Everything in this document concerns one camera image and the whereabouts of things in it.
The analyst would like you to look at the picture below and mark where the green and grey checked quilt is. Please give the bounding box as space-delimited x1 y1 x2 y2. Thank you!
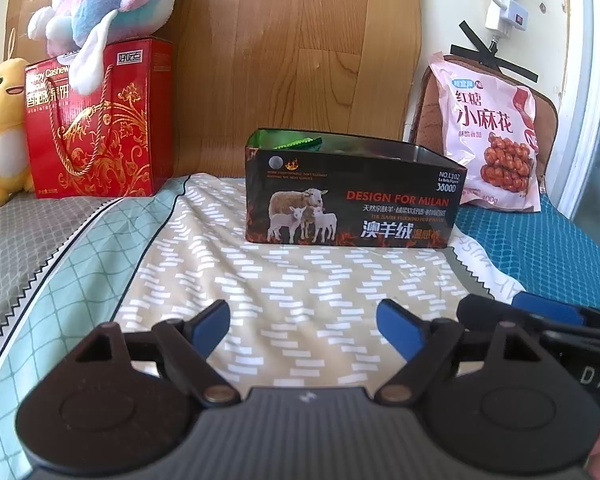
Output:
0 175 188 413

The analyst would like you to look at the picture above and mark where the beige patterned blanket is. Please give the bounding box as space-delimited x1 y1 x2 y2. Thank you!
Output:
115 172 473 391

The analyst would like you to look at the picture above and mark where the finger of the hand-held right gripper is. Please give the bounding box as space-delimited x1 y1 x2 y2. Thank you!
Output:
456 294 576 347
511 291 600 333

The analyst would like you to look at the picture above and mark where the brown seat cushion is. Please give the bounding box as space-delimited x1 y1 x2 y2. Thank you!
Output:
412 55 559 181

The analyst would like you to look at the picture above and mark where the black tape strip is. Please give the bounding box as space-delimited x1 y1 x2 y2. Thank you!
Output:
449 44 539 84
458 20 497 57

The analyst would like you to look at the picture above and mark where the blue textured mat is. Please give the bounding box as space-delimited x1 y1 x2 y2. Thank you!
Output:
452 191 600 321

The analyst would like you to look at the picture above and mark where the pink snack bag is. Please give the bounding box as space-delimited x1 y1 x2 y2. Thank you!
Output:
427 51 542 213

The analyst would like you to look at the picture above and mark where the wooden headboard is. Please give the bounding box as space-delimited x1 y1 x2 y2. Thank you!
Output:
7 0 427 182

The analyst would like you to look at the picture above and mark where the glass sliding door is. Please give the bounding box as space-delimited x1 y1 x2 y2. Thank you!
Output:
555 0 600 241

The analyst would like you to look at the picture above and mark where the pink and blue plush toy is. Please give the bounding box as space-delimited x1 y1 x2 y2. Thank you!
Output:
27 0 191 96

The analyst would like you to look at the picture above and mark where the yellow duck plush toy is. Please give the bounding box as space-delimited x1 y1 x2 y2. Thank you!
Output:
0 57 35 212

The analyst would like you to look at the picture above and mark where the green snack packet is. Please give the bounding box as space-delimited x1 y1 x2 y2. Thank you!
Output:
274 136 324 152

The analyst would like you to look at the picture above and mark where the black sheep print box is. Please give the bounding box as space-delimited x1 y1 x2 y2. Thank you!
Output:
244 128 468 251

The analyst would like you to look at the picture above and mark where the white plug adapter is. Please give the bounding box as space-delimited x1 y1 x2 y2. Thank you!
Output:
484 0 529 37

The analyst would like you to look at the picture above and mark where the white printed sheet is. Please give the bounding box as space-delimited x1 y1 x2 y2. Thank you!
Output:
447 224 527 307

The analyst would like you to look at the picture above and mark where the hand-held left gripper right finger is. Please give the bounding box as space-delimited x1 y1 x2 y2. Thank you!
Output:
375 298 544 407

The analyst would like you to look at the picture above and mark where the red gift box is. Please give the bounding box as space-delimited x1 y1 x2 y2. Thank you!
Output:
24 37 175 199

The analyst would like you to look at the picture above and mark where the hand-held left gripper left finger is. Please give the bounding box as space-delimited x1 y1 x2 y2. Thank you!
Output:
75 299 242 407

